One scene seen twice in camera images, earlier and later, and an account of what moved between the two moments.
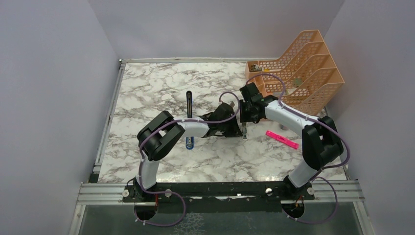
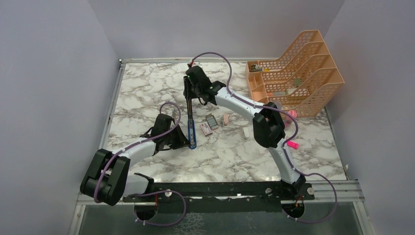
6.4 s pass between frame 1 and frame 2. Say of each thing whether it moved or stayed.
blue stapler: stayed
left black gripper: moved
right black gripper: moved
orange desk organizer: stayed
